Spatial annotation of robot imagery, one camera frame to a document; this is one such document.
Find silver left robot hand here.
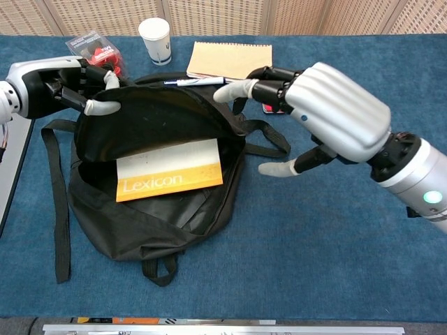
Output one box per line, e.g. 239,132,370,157
6,55,122,119

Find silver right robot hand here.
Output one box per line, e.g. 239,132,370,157
212,61,392,178

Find white yellow Lexicon book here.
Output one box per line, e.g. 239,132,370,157
115,137,224,203

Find black fabric backpack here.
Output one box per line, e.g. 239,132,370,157
41,72,292,288

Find clear box red black parts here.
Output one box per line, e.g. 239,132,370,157
65,29,129,83

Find grey laptop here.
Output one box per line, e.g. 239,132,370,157
0,117,36,238

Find white paper cup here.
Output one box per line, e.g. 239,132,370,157
138,17,173,66

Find brown spiral notebook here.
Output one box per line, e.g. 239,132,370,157
186,41,274,84

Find blue white marker pen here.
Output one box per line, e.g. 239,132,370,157
163,77,226,87

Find blue felt table cover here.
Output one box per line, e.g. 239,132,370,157
0,33,447,324

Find woven folding screen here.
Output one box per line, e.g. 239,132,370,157
0,0,447,36

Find aluminium rail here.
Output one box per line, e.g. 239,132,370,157
42,323,406,335

